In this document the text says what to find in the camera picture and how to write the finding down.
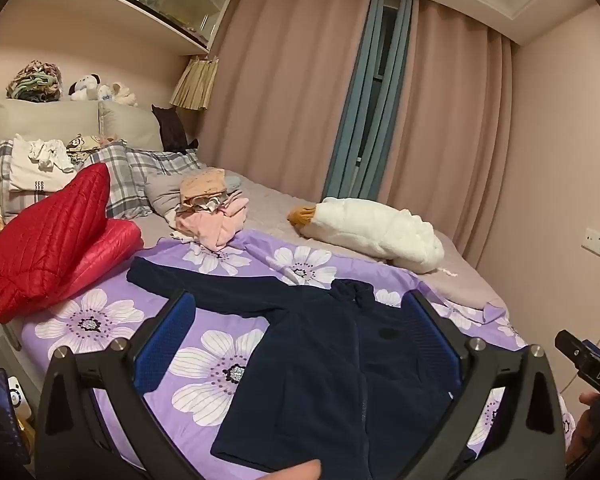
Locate red quilted down jacket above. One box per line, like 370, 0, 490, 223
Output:
0, 162, 145, 325

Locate white and black plush dog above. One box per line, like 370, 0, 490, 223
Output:
69, 74, 102, 104

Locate dark brown cloth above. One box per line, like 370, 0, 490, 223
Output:
151, 104, 200, 154

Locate navy fleece jacket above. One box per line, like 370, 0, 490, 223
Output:
126, 256, 481, 480

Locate wide beige headboard cushion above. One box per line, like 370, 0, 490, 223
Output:
0, 97, 102, 213

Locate bed with mauve sheet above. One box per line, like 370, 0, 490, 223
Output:
135, 165, 512, 312

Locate grey pillow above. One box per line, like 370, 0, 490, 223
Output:
144, 170, 191, 222

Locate pleated beige lamp shade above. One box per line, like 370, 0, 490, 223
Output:
169, 55, 220, 111

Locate teal curtain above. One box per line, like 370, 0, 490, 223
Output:
324, 0, 414, 202

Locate person's right hand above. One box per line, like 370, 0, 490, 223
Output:
566, 391, 600, 467

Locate white wall shelf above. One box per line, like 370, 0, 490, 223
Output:
16, 0, 212, 57

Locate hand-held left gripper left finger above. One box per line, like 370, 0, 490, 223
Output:
34, 290, 211, 480

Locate tan folded garment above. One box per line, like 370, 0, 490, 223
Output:
180, 168, 229, 202

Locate pile of pink clothes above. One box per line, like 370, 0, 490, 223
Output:
170, 192, 251, 252

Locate large plaid pillow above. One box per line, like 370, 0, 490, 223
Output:
0, 140, 154, 222

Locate dark screen tablet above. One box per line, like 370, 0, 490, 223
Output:
0, 367, 32, 467

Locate purple floral blanket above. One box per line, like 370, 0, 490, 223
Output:
20, 230, 576, 480

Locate small plaid pillow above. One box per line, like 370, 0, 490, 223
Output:
125, 147, 204, 187

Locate narrow beige headboard cushion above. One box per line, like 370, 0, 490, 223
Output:
99, 101, 166, 154

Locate multicolour knitted bundle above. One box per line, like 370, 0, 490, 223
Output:
6, 61, 64, 103

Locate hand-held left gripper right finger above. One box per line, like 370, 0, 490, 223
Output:
402, 289, 567, 480

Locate white goose plush toy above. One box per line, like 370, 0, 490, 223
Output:
286, 197, 446, 275

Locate beige plush toy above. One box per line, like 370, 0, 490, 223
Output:
111, 81, 139, 108

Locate pink curtain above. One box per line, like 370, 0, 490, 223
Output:
197, 0, 374, 197
379, 7, 514, 272

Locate white folded clothes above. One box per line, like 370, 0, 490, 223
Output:
8, 134, 79, 194

